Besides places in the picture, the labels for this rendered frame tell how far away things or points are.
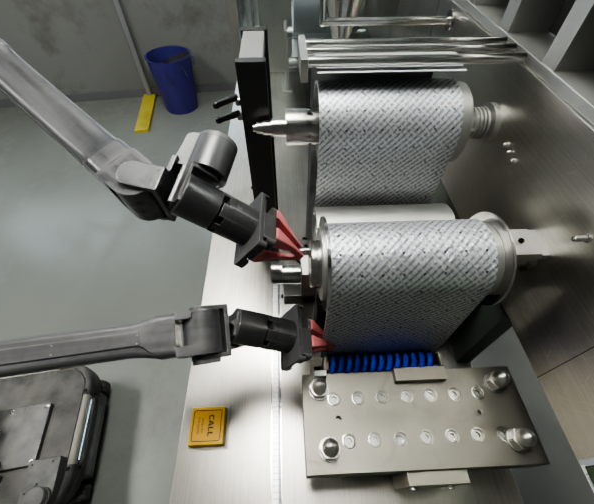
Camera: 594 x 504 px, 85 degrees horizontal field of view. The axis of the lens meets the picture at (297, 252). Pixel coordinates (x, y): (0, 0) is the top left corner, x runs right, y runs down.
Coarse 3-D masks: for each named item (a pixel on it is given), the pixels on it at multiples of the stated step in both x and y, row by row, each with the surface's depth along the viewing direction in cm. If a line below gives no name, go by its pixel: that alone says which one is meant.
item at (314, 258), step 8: (312, 240) 50; (312, 248) 48; (320, 248) 48; (312, 256) 48; (320, 256) 48; (312, 264) 47; (320, 264) 47; (312, 272) 48; (320, 272) 48; (312, 280) 48; (320, 280) 48
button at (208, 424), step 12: (204, 408) 68; (216, 408) 68; (192, 420) 67; (204, 420) 67; (216, 420) 67; (192, 432) 65; (204, 432) 65; (216, 432) 65; (192, 444) 64; (204, 444) 64; (216, 444) 64
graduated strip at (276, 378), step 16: (272, 288) 89; (272, 304) 86; (272, 352) 78; (272, 368) 76; (272, 384) 73; (272, 400) 71; (272, 416) 69; (272, 432) 68; (272, 448) 66; (272, 464) 64; (272, 480) 62; (272, 496) 61
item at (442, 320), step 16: (336, 320) 53; (352, 320) 53; (368, 320) 53; (384, 320) 54; (400, 320) 54; (416, 320) 54; (432, 320) 54; (448, 320) 55; (336, 336) 58; (352, 336) 58; (368, 336) 58; (384, 336) 59; (400, 336) 59; (416, 336) 59; (432, 336) 60; (448, 336) 60; (320, 352) 65; (336, 352) 64; (352, 352) 64; (368, 352) 65; (384, 352) 65; (400, 352) 65; (416, 352) 66; (432, 352) 66
